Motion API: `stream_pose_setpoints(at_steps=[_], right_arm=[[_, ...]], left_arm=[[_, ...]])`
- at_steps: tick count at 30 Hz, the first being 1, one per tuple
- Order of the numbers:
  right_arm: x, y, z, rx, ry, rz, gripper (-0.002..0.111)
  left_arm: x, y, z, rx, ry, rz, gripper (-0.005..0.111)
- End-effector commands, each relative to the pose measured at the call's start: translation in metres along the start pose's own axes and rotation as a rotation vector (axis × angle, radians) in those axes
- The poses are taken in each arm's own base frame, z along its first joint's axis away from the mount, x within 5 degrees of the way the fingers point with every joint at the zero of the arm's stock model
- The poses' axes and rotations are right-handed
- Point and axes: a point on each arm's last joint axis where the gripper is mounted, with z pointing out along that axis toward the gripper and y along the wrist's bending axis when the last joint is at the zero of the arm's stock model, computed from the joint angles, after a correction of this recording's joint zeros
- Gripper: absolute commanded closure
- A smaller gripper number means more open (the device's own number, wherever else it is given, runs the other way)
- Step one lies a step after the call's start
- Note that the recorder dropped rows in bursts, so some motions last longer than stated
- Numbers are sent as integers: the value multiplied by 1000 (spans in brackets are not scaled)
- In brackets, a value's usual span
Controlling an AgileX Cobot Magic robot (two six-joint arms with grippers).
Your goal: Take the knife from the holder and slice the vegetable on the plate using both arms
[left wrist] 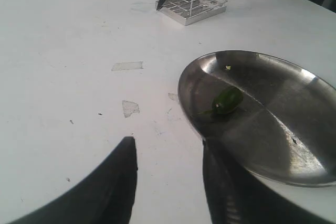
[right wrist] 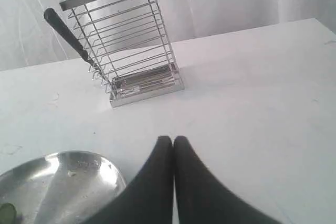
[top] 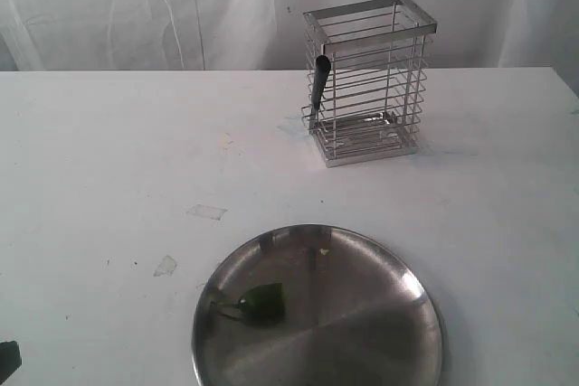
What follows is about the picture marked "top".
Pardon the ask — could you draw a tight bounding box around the round steel plate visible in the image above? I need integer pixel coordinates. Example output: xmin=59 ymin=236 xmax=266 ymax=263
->
xmin=191 ymin=224 xmax=443 ymax=385

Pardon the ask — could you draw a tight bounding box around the clear tape piece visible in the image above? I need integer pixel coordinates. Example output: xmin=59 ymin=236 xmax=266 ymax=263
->
xmin=185 ymin=204 xmax=227 ymax=221
xmin=153 ymin=255 xmax=177 ymax=278

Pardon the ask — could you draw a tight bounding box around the green vegetable piece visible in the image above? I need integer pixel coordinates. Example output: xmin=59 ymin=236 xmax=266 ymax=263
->
xmin=211 ymin=282 xmax=286 ymax=325

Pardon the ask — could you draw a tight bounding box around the black handled knife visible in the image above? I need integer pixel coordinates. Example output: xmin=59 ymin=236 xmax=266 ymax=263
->
xmin=308 ymin=55 xmax=332 ymax=130

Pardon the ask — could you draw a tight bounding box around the clear tape piece upper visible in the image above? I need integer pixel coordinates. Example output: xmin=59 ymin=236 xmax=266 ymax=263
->
xmin=185 ymin=204 xmax=227 ymax=221

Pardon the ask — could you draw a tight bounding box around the white backdrop curtain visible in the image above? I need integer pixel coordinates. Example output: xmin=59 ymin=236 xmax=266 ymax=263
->
xmin=1 ymin=0 xmax=578 ymax=80

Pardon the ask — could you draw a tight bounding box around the clear tape piece lower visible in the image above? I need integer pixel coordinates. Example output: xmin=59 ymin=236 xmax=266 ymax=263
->
xmin=153 ymin=255 xmax=177 ymax=278

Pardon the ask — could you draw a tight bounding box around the wire metal utensil rack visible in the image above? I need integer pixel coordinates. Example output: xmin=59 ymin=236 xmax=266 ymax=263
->
xmin=301 ymin=0 xmax=437 ymax=167

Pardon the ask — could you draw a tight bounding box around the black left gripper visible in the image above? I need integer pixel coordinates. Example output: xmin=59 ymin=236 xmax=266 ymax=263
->
xmin=0 ymin=341 xmax=22 ymax=372

